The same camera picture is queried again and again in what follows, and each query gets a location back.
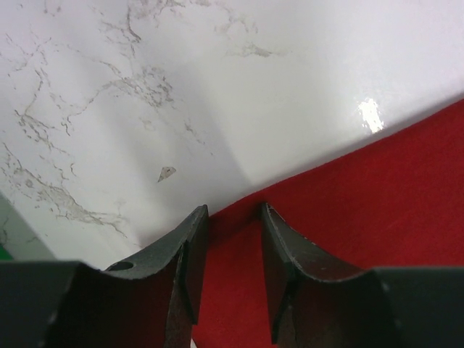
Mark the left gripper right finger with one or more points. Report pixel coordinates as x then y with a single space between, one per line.
318 300

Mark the dark red t shirt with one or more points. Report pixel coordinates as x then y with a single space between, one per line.
397 201

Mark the green plastic basket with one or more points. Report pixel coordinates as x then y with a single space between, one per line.
5 254

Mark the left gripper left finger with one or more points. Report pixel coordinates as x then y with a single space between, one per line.
150 299

